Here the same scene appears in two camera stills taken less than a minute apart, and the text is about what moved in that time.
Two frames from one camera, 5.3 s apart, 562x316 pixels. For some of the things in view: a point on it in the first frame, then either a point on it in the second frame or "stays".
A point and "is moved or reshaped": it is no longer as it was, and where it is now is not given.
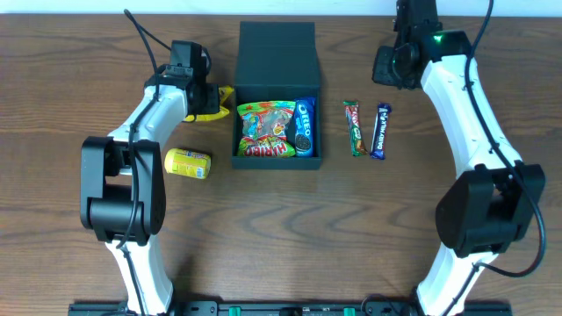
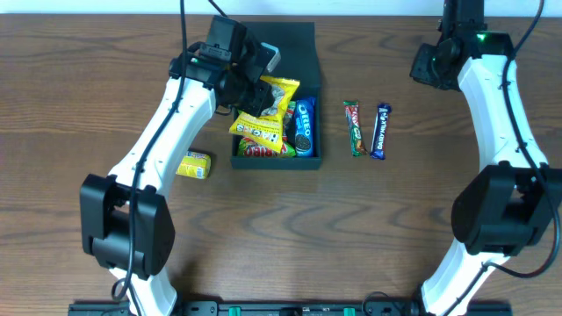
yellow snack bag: x=223 y=112 is moved or reshaped
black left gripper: x=211 y=99 -> x=257 y=102
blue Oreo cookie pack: x=305 y=120 stays
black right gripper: x=382 y=67 -> x=423 y=64
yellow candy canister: x=188 y=163 stays
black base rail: x=289 y=308 stays
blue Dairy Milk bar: x=379 y=140 stays
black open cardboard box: x=277 y=61 stays
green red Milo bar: x=352 y=111 stays
